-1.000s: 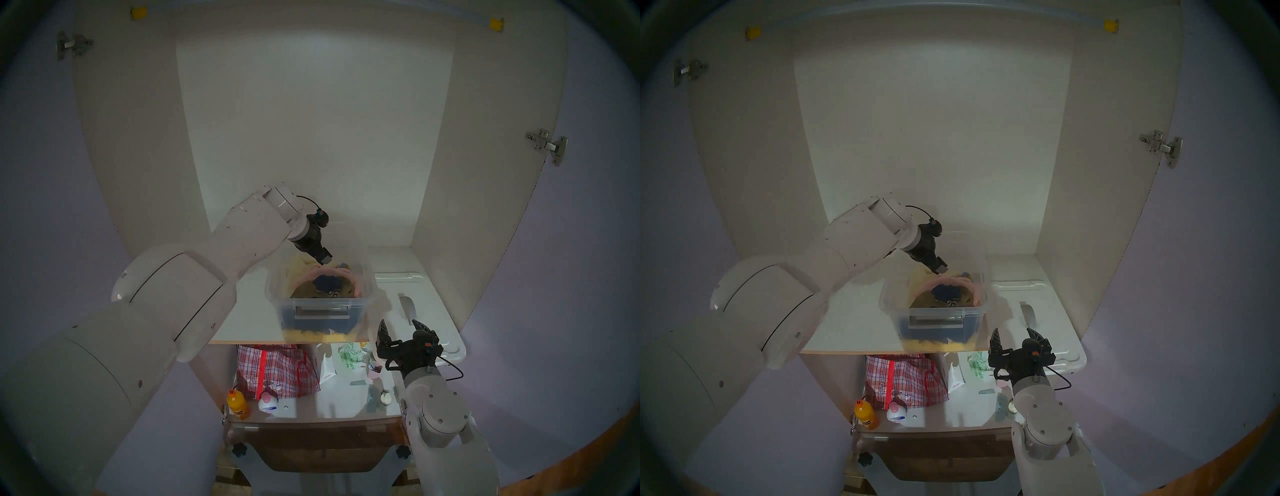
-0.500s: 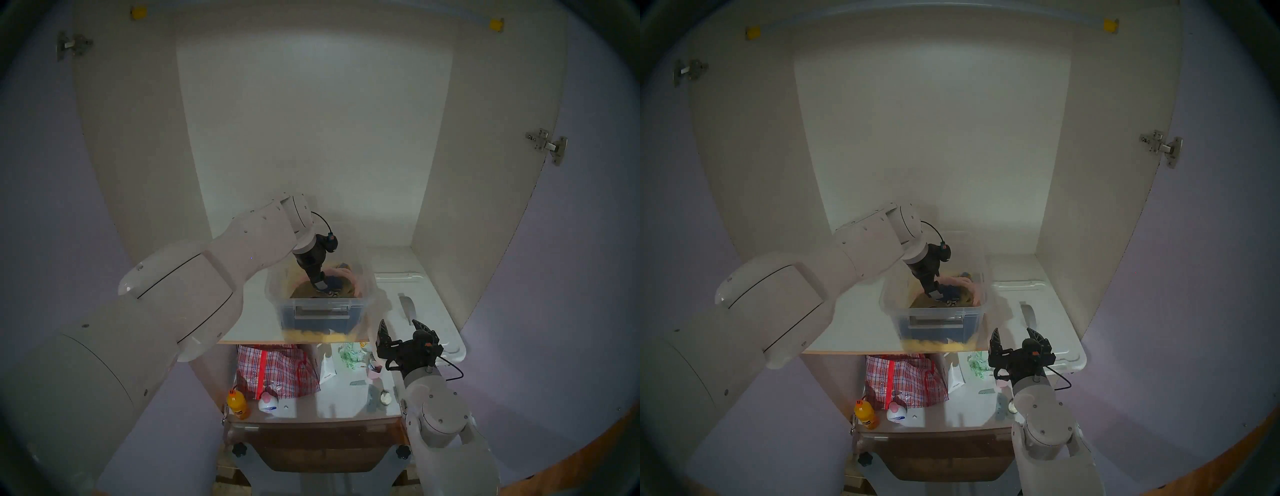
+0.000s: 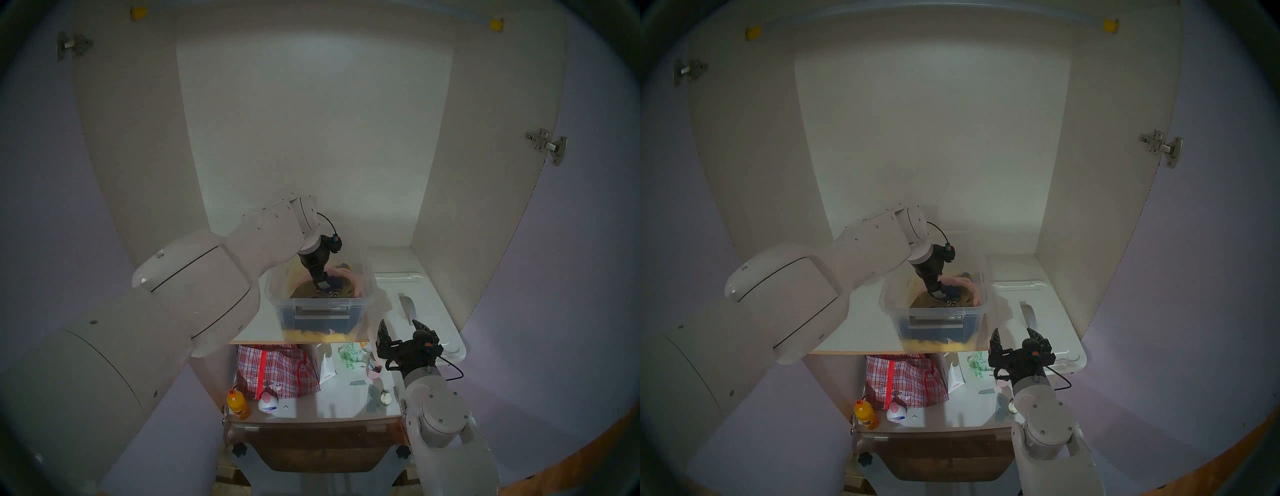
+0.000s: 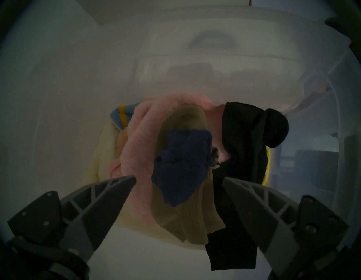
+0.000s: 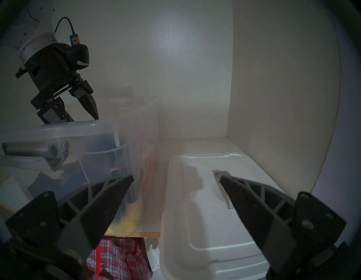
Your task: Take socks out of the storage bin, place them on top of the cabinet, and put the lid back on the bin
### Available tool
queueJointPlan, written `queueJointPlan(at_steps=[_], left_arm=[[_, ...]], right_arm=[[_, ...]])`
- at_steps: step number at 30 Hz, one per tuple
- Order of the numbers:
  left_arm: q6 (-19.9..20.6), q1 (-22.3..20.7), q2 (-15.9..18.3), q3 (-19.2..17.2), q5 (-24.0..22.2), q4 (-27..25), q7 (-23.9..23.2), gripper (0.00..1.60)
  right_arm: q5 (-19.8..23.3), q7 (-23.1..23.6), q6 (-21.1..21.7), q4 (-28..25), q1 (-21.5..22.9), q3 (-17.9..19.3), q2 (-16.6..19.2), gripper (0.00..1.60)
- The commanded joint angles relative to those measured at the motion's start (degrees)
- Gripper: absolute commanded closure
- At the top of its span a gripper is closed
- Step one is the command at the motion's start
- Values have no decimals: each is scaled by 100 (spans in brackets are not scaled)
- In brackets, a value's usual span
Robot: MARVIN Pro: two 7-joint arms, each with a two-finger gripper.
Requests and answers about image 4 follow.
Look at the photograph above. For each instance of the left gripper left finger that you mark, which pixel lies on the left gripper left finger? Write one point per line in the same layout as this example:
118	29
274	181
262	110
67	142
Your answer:
93	209

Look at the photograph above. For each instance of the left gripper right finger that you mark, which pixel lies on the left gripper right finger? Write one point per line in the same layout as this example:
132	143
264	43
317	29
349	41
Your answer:
270	220

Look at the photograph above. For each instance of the navy blue striped sock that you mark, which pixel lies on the navy blue striped sock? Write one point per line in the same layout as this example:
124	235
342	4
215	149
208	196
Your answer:
183	166

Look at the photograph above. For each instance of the clear plastic storage bin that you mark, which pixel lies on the clear plastic storage bin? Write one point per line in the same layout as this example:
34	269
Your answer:
197	56

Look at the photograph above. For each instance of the cream yellow sock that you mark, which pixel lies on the cream yellow sock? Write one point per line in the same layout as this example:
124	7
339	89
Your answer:
104	158

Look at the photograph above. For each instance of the olive green knit sock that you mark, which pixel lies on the olive green knit sock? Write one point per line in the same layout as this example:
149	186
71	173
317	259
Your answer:
194	223

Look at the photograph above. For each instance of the pink fuzzy sock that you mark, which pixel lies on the pink fuzzy sock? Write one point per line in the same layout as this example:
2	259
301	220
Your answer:
143	146

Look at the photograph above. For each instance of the black sock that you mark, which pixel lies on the black sock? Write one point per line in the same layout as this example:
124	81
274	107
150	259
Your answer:
245	135

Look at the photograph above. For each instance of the light blue yellow-striped sock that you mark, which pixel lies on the light blue yellow-striped sock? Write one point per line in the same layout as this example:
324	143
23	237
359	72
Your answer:
122	115

